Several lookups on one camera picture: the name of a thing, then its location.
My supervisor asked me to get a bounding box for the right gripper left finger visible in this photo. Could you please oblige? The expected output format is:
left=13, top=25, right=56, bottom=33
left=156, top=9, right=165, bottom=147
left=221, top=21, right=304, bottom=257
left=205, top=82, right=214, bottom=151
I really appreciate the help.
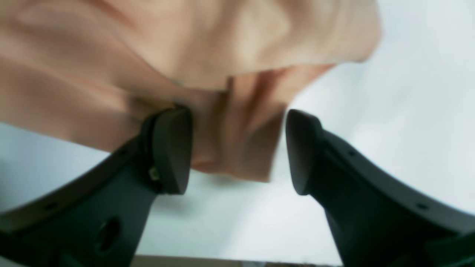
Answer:
left=0, top=107, right=193, bottom=267

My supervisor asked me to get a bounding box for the peach T-shirt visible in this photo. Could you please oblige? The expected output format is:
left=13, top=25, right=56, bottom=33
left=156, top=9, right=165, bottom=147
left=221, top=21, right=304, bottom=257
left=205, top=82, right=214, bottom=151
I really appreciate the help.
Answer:
left=0, top=0, right=381, bottom=182

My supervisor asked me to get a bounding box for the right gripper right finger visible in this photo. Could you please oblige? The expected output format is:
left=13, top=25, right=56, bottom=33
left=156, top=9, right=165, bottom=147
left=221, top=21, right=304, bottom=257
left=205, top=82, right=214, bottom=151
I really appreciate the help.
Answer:
left=285, top=109, right=475, bottom=267

